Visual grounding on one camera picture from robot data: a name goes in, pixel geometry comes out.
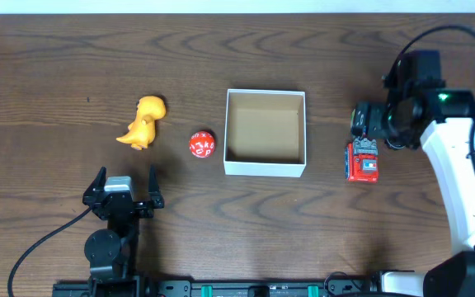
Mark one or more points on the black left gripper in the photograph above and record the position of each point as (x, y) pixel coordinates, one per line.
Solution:
(123, 204)

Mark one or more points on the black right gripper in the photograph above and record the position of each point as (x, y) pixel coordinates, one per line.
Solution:
(365, 145)

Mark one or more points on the red toy robot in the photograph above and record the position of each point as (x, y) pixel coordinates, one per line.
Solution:
(361, 161)

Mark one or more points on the white cardboard box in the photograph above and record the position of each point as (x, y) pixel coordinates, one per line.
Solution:
(265, 133)

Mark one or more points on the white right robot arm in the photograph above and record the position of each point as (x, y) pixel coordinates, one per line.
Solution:
(448, 139)

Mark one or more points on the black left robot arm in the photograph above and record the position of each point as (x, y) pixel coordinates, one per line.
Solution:
(111, 251)

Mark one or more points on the orange toy dinosaur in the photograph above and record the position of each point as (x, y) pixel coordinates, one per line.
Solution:
(142, 131)

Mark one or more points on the red ball with white letters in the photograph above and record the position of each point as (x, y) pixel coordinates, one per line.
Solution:
(202, 144)

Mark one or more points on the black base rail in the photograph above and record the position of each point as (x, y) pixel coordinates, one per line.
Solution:
(144, 287)

